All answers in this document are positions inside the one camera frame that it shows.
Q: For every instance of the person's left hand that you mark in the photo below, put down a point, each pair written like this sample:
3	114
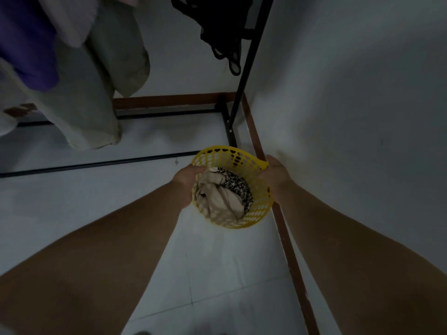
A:
187	181

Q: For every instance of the black metal clothes rack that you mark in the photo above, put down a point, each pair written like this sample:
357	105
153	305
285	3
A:
241	76

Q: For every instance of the beige crumpled cloth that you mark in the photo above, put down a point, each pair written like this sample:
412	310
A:
216	198

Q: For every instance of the black floral patterned cloth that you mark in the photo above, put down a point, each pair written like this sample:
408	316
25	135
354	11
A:
239	186

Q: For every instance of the person's right hand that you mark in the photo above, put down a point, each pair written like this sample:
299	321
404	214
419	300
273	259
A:
277	177

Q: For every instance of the person's right thumb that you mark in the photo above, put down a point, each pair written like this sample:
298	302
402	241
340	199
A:
263	172

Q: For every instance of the person's left forearm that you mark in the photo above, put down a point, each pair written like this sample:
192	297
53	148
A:
90	261

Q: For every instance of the black hanging garment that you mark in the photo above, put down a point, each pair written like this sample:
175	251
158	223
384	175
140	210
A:
218	24

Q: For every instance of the yellow perforated plastic basket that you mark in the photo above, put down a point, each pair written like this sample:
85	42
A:
256	205

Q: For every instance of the purple hanging garment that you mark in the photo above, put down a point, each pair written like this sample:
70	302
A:
28	41

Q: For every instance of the person's left thumb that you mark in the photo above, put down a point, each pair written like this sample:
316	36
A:
197	169

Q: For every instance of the white hanging garment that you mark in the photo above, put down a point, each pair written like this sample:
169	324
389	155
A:
70	17

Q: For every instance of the grey-green hanging trousers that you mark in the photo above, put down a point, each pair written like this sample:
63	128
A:
101	83

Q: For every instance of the person's right forearm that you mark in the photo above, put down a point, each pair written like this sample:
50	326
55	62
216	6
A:
366	268

